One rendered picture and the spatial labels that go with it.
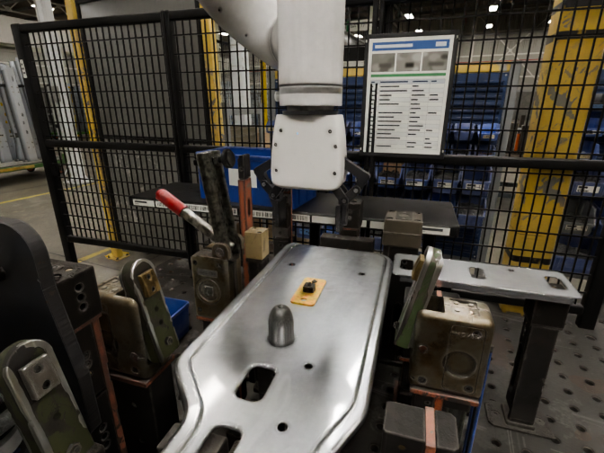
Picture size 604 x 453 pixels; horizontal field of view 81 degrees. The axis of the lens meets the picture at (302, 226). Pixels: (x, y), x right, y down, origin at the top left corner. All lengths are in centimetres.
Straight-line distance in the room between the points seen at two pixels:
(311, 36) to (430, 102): 61
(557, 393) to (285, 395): 71
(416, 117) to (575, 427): 75
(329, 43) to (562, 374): 88
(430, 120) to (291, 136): 60
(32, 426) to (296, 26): 46
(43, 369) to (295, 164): 34
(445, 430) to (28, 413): 36
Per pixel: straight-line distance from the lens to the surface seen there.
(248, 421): 39
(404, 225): 75
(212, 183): 56
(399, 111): 103
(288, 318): 45
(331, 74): 47
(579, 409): 98
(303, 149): 48
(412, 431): 40
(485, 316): 48
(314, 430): 37
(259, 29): 56
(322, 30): 47
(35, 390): 37
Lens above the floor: 128
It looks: 19 degrees down
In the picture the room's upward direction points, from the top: straight up
